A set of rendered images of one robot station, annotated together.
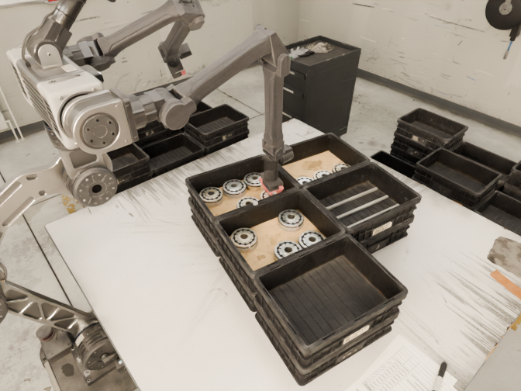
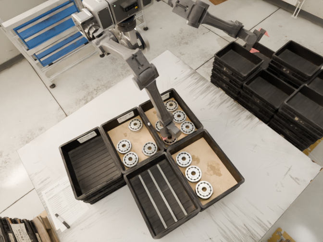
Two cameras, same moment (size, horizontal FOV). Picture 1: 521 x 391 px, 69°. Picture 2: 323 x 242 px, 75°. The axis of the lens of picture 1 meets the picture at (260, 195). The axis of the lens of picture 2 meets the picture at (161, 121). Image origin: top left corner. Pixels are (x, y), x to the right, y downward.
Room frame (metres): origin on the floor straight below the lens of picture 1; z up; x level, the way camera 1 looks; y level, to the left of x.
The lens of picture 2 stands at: (1.32, -0.65, 2.16)
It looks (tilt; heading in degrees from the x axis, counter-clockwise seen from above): 60 degrees down; 100
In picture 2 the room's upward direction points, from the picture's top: 10 degrees counter-clockwise
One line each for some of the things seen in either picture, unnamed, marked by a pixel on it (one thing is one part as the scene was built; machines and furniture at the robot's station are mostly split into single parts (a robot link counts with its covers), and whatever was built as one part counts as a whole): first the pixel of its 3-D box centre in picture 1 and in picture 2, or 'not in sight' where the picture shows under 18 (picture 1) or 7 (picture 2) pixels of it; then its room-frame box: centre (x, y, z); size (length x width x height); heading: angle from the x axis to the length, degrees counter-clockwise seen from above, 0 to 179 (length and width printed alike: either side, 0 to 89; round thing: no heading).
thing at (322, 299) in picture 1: (327, 295); (92, 163); (0.74, -0.22, 0.87); 0.40 x 0.30 x 0.11; 120
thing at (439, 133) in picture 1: (423, 149); not in sight; (2.41, -1.23, 0.37); 0.40 x 0.30 x 0.45; 41
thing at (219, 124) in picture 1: (218, 144); (302, 119); (2.46, 0.33, 0.37); 0.40 x 0.30 x 0.45; 131
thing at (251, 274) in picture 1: (279, 228); (130, 138); (1.00, -0.07, 0.92); 0.40 x 0.30 x 0.02; 120
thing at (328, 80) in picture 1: (309, 102); not in sight; (3.04, -0.42, 0.45); 0.60 x 0.45 x 0.90; 131
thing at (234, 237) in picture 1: (243, 237); (135, 124); (1.01, 0.06, 0.86); 0.10 x 0.10 x 0.01
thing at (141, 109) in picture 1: (136, 111); (93, 31); (0.88, 0.32, 1.45); 0.09 x 0.08 x 0.12; 41
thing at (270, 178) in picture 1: (270, 174); (168, 128); (1.25, -0.04, 0.98); 0.10 x 0.07 x 0.07; 25
